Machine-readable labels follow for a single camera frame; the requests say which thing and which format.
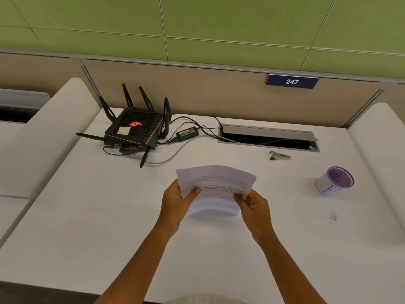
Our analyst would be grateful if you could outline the grey desk cable hatch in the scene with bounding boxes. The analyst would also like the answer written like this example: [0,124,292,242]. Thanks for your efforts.
[217,123,320,153]

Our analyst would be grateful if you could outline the blue number sign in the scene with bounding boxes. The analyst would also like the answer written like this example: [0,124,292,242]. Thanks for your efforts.
[265,73,319,90]

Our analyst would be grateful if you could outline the person's right hand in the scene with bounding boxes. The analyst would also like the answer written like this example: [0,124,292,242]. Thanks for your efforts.
[234,189,275,245]

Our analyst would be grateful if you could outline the black router with antennas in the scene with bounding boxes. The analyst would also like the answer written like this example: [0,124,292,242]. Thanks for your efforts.
[76,83,172,169]

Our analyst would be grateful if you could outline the person's right forearm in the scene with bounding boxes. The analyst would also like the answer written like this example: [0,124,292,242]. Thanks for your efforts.
[257,229,328,304]

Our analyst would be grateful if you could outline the grey network cable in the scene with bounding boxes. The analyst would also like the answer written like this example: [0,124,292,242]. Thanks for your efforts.
[146,135,222,165]

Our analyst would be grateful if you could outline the black power adapter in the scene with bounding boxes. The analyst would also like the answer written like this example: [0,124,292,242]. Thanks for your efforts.
[176,126,199,141]

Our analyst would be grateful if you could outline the white desk side divider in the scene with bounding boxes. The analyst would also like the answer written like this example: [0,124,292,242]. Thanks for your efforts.
[0,77,102,199]
[346,102,405,247]

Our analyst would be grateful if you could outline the person's left hand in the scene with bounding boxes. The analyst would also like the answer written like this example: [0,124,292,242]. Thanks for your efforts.
[157,179,201,237]

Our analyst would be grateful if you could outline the white cup with purple rim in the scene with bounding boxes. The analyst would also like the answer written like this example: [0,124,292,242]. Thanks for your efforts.
[315,166,355,197]

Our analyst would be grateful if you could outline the white printed paper sheets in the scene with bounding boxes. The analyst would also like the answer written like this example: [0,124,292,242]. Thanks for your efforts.
[175,165,257,217]

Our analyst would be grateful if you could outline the person's left forearm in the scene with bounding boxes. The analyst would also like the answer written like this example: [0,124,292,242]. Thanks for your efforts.
[94,224,180,304]

